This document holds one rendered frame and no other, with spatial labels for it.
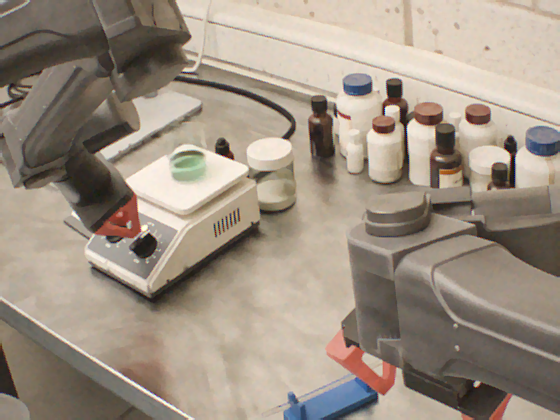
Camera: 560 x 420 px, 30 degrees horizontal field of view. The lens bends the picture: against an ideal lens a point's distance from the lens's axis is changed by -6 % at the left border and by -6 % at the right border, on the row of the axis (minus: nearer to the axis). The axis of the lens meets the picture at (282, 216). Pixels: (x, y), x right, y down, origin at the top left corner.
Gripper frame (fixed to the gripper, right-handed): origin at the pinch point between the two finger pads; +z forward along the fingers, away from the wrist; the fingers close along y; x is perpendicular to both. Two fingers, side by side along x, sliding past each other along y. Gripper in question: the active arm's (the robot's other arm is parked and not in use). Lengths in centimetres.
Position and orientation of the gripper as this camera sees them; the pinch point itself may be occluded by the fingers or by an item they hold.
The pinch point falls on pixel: (128, 224)
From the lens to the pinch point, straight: 129.1
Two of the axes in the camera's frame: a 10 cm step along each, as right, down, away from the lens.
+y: -5.3, -5.7, 6.3
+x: -7.5, 6.6, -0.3
